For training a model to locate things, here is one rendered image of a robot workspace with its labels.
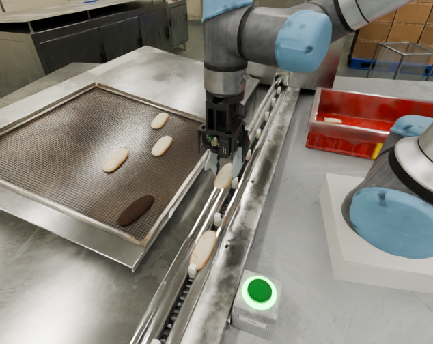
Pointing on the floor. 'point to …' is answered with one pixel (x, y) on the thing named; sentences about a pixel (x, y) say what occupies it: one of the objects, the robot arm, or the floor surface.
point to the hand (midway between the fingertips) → (225, 170)
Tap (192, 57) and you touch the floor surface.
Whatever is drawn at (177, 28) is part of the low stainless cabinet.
